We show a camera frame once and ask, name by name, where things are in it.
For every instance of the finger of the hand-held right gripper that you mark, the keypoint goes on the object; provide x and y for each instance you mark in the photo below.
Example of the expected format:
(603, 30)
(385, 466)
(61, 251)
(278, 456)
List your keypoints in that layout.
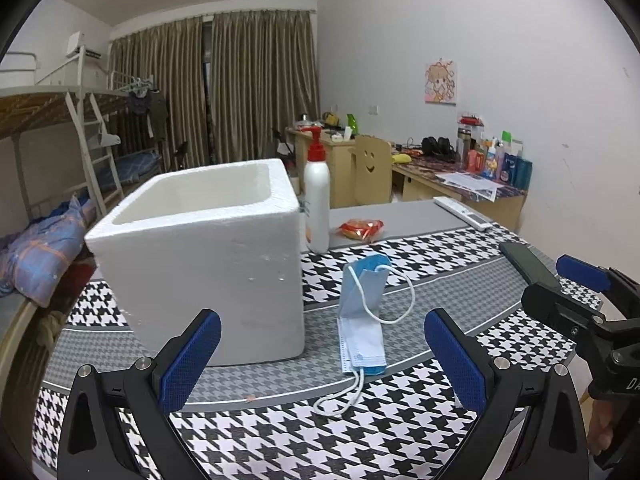
(582, 271)
(550, 302)

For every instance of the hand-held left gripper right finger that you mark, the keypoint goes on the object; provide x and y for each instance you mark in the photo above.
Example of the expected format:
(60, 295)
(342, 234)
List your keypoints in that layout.
(457, 360)

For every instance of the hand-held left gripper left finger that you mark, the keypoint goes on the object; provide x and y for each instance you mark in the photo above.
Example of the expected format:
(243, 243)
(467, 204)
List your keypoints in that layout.
(192, 360)

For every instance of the white foam box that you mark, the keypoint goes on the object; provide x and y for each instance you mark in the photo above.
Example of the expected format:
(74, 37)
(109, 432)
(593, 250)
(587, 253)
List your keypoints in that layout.
(210, 270)

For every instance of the blue face mask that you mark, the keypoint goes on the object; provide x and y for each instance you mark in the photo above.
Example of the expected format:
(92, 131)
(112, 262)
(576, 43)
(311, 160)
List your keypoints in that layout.
(362, 285)
(360, 345)

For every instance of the person's right hand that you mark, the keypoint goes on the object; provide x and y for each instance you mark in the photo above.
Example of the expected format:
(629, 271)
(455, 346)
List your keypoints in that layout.
(600, 430)

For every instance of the black phone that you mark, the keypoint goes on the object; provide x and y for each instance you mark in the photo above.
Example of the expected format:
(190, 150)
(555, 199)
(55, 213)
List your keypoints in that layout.
(525, 262)

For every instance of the houndstooth tablecloth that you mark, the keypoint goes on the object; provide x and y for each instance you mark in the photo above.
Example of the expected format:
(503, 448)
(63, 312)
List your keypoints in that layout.
(280, 440)

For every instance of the white remote control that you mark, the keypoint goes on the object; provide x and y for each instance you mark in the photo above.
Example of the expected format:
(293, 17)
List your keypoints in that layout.
(462, 212)

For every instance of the cluster of desk bottles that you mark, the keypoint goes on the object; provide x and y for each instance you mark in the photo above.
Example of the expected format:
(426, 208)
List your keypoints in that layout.
(500, 160)

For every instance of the printed paper sheets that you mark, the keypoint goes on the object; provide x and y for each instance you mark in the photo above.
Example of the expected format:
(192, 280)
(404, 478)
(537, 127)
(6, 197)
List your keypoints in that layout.
(470, 185)

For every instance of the red snack packet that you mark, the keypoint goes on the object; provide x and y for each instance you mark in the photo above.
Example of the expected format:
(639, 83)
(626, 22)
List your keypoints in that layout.
(360, 230)

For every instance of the light wooden desk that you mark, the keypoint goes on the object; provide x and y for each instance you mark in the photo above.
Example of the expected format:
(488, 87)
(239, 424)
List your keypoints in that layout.
(420, 187)
(340, 160)

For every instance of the blue orange plaid blanket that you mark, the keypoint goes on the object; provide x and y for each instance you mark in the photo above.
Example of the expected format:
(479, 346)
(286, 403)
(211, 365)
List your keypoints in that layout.
(45, 245)

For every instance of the black headphones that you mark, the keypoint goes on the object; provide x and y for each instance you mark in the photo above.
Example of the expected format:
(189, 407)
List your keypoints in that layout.
(437, 147)

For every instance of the white pump bottle red cap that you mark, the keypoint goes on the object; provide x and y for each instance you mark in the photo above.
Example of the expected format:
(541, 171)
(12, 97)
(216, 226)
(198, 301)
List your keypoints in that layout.
(316, 200)

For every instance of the blue plaid bedding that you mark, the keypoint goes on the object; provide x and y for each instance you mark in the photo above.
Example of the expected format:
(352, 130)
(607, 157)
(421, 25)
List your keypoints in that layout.
(137, 165)

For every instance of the wooden smiley chair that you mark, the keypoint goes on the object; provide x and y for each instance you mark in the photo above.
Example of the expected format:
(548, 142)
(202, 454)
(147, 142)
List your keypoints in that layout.
(370, 175)

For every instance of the yellow cloth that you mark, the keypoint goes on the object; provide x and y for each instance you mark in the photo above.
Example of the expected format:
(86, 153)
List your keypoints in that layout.
(401, 157)

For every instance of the white bunk ladder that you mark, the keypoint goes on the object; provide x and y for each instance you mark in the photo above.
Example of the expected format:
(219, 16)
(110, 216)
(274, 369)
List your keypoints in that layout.
(80, 132)

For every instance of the dark hanging clothes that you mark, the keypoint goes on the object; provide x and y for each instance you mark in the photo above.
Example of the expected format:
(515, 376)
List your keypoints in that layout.
(145, 110)

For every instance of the green bag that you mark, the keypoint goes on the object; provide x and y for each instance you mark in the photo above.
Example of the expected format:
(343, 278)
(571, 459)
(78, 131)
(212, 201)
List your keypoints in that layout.
(353, 122)

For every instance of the brown curtain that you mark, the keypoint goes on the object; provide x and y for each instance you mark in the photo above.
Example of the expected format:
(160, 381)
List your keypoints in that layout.
(160, 90)
(260, 85)

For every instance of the metal bunk bed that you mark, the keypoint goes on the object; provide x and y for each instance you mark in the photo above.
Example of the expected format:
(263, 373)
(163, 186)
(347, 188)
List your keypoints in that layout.
(50, 97)

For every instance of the white air conditioner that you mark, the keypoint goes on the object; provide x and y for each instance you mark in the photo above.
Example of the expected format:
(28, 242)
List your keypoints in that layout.
(77, 44)

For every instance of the cartoon wall poster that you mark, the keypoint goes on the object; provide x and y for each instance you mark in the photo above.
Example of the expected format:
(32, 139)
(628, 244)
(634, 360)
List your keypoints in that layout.
(441, 82)

